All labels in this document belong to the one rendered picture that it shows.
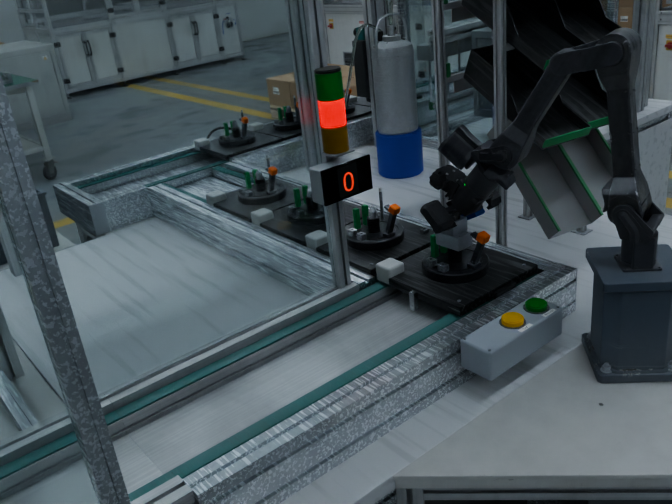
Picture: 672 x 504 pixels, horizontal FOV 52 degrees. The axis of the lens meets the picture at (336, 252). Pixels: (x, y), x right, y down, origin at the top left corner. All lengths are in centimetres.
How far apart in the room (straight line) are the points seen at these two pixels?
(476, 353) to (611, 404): 24
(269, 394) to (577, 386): 55
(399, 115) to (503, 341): 122
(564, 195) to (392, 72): 85
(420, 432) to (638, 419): 36
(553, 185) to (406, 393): 66
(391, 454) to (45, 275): 65
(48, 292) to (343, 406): 53
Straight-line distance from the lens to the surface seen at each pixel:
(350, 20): 815
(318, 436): 112
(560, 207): 163
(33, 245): 76
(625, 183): 125
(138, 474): 117
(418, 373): 122
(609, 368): 135
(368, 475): 115
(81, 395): 84
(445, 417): 125
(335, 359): 132
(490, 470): 116
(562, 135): 153
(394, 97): 231
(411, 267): 151
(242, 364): 132
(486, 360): 124
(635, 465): 119
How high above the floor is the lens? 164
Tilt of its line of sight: 25 degrees down
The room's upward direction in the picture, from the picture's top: 7 degrees counter-clockwise
